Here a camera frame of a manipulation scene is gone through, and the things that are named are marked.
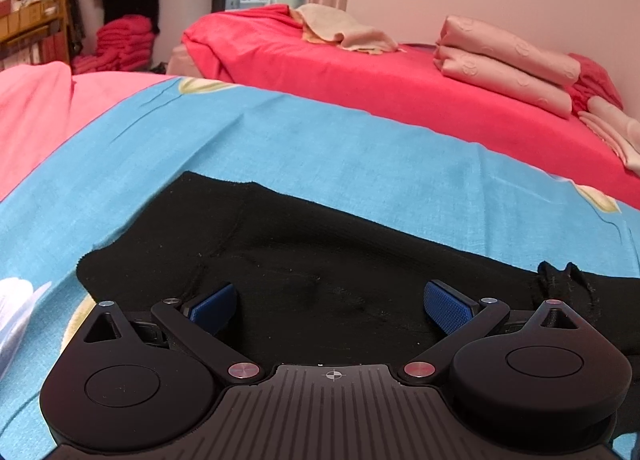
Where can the blue floral bed sheet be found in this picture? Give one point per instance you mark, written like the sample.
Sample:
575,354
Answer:
405,177

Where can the black knit pants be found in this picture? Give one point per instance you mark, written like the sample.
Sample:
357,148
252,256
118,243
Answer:
318,286

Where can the wooden shelf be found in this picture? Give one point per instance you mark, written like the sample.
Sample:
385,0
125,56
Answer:
36,34

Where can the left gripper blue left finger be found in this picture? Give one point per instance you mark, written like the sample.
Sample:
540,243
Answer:
193,326

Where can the red crumpled cloth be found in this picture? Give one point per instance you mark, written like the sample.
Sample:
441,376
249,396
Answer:
593,80

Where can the cream folded blanket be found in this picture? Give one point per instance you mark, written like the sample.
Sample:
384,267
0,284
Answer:
620,132

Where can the pink bed cover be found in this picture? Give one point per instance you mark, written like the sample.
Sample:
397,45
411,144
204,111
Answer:
42,106

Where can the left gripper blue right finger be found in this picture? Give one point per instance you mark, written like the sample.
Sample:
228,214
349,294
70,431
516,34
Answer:
463,320

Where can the red folded cloth pile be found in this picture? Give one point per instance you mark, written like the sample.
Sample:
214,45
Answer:
125,44

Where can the beige towel on bed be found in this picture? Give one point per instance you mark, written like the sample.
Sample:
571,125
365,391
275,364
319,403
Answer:
324,25

